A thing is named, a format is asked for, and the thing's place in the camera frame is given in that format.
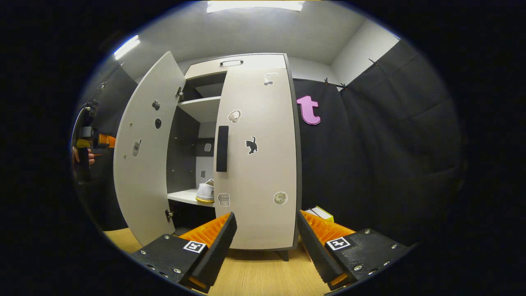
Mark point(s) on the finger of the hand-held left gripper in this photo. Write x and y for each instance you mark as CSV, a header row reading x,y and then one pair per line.
x,y
107,140

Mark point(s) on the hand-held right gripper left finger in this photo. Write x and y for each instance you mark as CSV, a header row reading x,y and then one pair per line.
x,y
218,250

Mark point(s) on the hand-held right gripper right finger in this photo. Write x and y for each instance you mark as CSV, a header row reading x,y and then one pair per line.
x,y
314,250

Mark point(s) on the white cabinet door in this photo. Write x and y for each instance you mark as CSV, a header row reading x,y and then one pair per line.
x,y
263,176
144,185

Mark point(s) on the white canvas shoe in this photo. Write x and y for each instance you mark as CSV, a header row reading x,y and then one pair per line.
x,y
205,193

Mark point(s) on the white shoe cabinet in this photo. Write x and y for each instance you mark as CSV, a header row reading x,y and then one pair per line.
x,y
191,197

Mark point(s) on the white cabinet drawer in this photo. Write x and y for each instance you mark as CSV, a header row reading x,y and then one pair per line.
x,y
205,70

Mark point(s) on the yellow and white box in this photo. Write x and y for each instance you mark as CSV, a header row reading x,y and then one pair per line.
x,y
322,213

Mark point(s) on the ceiling light panel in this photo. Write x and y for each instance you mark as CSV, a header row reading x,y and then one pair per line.
x,y
254,6
126,46

